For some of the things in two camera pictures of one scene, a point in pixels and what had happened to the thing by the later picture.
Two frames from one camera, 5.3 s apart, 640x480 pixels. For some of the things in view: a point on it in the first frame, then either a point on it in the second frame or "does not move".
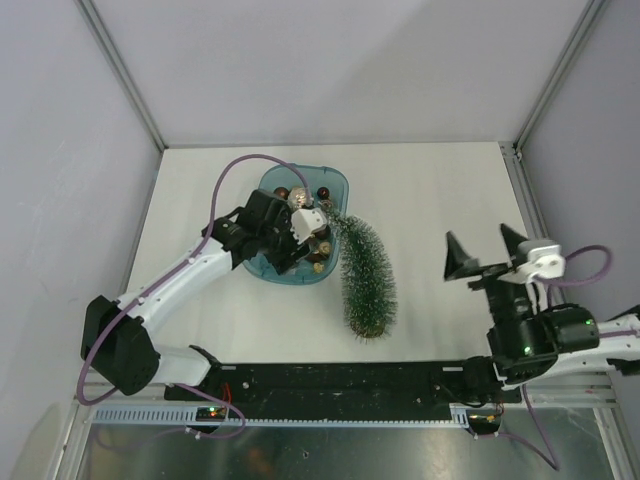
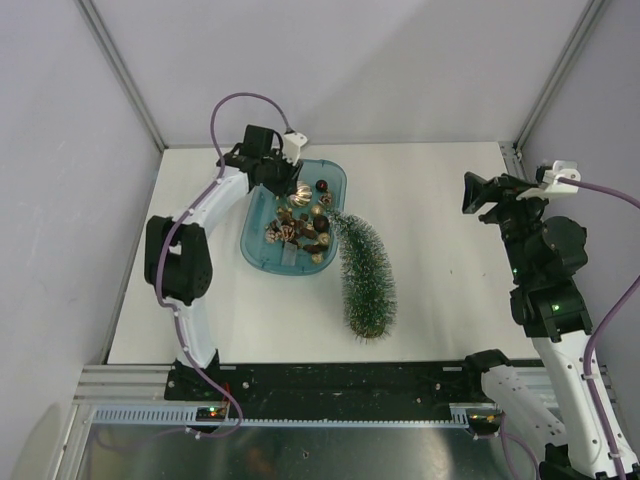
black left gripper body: [278, 243] to [279, 173]
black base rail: [468, 381] does not move
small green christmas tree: [367, 276] does not move
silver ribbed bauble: [298, 199] does not move
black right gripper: [457, 264] to [502, 189]
